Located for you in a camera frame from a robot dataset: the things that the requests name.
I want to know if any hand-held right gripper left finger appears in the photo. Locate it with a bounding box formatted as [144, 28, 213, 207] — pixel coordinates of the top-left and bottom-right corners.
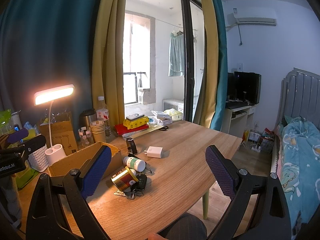
[26, 145, 113, 240]

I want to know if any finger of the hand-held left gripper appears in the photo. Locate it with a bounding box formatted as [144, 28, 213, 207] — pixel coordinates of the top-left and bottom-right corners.
[7, 129, 29, 144]
[15, 134, 48, 156]

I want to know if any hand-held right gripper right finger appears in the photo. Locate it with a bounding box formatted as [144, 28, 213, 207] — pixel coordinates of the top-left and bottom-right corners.
[205, 144, 293, 240]

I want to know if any gold tin can red label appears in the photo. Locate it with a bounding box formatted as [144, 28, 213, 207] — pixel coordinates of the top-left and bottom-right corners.
[111, 167, 139, 193]

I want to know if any brown cardboard box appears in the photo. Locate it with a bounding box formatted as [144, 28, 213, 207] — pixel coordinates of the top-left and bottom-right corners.
[47, 142, 122, 188]

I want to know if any black binder clip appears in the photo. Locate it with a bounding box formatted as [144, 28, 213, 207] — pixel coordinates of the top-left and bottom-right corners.
[114, 189, 144, 200]

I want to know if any white medicine bottle green label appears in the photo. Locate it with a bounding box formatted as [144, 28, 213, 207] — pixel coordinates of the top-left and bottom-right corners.
[122, 156, 147, 172]

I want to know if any small black bottle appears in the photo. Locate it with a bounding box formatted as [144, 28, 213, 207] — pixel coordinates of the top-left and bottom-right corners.
[126, 137, 138, 155]

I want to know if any black car key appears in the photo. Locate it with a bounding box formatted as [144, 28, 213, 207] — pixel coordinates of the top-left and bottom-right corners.
[131, 174, 148, 190]

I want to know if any white charger plug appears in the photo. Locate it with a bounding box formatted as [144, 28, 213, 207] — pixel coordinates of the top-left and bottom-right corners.
[145, 146, 164, 159]

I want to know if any white cylindrical container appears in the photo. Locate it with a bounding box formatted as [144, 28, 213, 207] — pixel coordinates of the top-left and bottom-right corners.
[10, 112, 21, 131]

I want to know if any white woven plastic basket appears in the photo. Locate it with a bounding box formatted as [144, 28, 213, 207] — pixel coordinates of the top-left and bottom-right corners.
[27, 144, 49, 172]

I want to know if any bright green bag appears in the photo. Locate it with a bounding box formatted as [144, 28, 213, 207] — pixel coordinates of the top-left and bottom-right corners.
[0, 109, 12, 135]

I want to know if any green cloth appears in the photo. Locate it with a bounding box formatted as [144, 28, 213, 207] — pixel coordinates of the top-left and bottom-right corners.
[12, 166, 38, 189]

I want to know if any lamp packaging cardboard box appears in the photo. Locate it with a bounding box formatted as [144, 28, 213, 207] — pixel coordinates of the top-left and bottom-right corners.
[37, 112, 75, 155]

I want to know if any green table leg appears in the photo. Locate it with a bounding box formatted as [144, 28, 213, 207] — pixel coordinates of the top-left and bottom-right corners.
[201, 189, 210, 219]

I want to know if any stack of brown paper cups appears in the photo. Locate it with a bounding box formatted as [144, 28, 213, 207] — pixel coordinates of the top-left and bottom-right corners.
[89, 120, 107, 144]

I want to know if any glass jar with stickers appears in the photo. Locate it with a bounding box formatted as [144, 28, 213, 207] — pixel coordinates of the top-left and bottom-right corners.
[78, 127, 92, 148]

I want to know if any flat red box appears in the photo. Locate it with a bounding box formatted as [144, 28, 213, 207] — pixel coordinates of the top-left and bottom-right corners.
[114, 124, 150, 137]

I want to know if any white desk lamp base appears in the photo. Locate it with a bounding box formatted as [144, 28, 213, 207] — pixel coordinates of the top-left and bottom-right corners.
[34, 84, 75, 166]

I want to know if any white computer desk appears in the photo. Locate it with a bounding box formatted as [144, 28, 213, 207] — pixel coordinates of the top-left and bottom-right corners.
[220, 101, 258, 140]

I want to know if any stainless steel thermos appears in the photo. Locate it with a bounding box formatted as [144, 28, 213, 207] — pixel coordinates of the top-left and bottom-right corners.
[79, 109, 97, 133]

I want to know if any clear plastic water bottle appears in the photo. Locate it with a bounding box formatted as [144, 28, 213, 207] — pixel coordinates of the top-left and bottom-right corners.
[96, 96, 112, 138]

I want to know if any yellow printed packet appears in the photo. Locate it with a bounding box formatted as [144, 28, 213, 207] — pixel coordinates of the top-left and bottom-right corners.
[123, 117, 150, 129]

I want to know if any person's leg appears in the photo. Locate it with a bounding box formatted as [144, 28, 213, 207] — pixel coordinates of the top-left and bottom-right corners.
[152, 212, 208, 240]

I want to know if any pale yellow wipes pack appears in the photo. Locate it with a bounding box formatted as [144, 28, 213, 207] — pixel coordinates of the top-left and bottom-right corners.
[164, 108, 184, 122]

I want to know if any blue printed blanket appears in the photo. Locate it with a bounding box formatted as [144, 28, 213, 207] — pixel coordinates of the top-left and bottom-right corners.
[274, 116, 320, 233]

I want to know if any small white oven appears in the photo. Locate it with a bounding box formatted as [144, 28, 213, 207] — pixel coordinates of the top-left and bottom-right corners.
[162, 99, 184, 113]

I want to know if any black computer monitor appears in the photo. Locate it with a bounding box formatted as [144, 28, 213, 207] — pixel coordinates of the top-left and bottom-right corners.
[234, 71, 262, 105]

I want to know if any teal curtain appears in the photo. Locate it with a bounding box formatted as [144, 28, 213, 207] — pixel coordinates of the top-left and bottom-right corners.
[0, 0, 105, 140]
[210, 0, 229, 133]

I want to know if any grey padded headboard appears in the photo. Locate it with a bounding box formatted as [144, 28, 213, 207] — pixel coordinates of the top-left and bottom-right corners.
[274, 67, 320, 130]

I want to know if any yellow curtain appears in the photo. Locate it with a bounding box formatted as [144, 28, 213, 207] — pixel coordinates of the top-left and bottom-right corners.
[92, 0, 128, 135]
[196, 0, 220, 130]

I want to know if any hanging pale green towel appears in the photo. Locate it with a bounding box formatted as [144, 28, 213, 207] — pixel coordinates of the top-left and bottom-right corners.
[168, 31, 184, 77]

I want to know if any white air conditioner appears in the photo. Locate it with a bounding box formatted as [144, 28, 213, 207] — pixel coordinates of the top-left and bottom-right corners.
[226, 6, 277, 28]

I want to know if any black sliding door frame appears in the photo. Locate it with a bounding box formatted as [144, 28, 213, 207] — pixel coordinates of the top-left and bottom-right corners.
[179, 0, 207, 124]

